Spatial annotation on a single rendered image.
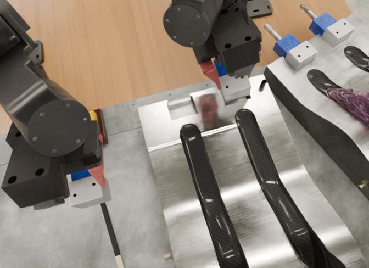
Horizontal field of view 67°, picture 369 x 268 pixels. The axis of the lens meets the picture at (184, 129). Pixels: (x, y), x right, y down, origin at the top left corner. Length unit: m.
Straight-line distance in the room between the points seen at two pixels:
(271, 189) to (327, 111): 0.20
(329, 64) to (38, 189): 0.60
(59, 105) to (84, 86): 0.45
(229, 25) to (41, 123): 0.25
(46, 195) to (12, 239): 0.37
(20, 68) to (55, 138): 0.07
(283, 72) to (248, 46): 0.30
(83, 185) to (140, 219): 0.17
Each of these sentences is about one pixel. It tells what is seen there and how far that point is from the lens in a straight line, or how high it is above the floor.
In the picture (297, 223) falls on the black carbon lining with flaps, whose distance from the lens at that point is 0.49.
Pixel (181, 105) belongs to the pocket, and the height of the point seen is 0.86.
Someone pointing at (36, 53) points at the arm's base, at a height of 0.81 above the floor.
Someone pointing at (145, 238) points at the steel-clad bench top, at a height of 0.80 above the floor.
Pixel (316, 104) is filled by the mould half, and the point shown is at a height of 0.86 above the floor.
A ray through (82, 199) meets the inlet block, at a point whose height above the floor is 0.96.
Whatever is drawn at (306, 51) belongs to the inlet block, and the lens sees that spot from 0.66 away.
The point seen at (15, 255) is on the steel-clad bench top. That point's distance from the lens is 0.66.
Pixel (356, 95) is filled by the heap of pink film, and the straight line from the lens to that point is 0.62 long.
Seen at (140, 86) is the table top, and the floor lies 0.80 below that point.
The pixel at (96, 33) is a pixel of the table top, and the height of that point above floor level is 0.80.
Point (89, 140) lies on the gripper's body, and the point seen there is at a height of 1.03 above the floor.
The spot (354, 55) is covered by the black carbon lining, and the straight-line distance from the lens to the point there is 0.74.
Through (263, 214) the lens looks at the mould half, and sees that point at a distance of 0.48.
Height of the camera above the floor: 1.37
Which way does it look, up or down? 68 degrees down
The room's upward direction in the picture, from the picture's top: 4 degrees counter-clockwise
